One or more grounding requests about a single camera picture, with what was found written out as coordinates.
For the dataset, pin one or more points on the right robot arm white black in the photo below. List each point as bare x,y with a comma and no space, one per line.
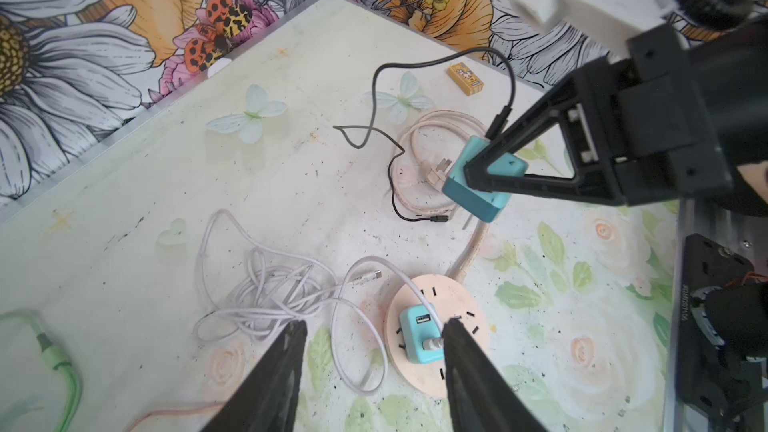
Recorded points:
666,122

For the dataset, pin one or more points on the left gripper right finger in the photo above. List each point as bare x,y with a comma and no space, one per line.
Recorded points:
479,397

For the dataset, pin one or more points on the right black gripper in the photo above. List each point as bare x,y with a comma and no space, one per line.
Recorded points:
667,122

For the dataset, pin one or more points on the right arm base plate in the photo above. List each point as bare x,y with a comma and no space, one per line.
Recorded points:
722,341

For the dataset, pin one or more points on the pink three-pin plug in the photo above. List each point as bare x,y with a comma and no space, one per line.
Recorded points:
436,174

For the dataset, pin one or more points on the small yellow tag card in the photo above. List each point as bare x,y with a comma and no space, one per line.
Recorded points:
464,77

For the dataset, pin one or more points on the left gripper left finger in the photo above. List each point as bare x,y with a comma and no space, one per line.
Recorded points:
267,399

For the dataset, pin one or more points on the round pink socket hub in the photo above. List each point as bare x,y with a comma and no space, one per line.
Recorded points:
450,300

